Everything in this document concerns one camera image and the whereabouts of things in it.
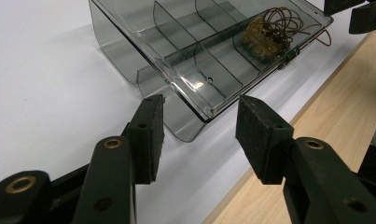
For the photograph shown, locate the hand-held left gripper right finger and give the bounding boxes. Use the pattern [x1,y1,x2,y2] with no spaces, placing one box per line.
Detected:
[235,94,376,224]

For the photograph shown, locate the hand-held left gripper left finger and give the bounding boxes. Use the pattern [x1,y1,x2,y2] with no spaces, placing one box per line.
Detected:
[72,94,166,224]

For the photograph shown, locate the light wooden table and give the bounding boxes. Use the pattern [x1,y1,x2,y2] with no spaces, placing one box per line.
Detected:
[202,30,376,224]

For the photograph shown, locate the clear grey compartment box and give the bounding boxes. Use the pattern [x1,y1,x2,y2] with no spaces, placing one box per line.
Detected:
[89,0,335,143]

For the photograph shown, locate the gold trinket with brown cord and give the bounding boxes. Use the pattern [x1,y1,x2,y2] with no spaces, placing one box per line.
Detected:
[241,7,332,61]

